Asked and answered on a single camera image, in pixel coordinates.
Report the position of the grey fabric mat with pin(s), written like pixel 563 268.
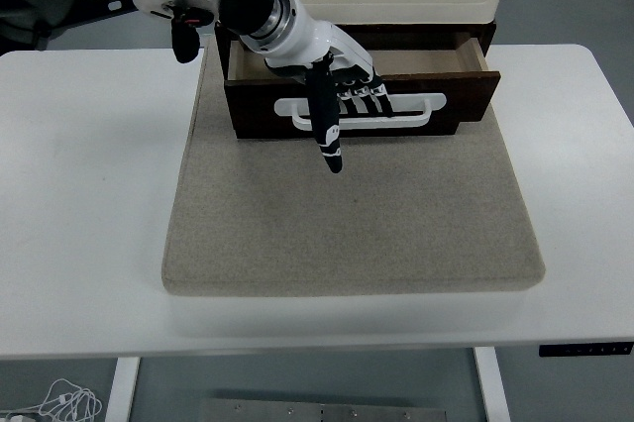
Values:
pixel 347 214

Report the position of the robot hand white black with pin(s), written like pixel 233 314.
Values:
pixel 317 40

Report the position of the dark wooden drawer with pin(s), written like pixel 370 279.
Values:
pixel 465 95

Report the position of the white table leg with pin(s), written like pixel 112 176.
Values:
pixel 123 387
pixel 493 387

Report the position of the black table control panel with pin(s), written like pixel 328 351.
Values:
pixel 584 349

